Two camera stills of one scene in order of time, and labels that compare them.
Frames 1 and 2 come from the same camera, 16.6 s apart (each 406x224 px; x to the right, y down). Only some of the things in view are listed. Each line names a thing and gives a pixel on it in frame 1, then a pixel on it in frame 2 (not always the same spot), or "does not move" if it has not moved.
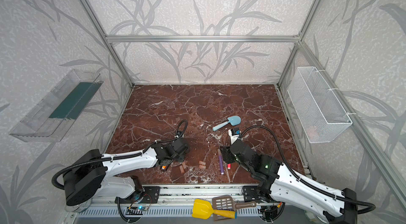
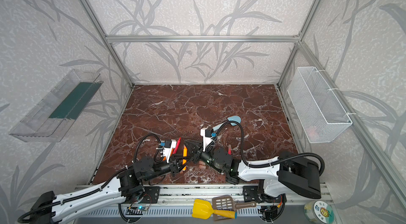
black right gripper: [227, 155] -> [196, 153]
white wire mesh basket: [322, 117] does not move
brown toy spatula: [227, 202] does not move
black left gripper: [171, 156] -> [176, 165]
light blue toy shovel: [234, 120] does not move
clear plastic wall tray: [52, 118] does not move
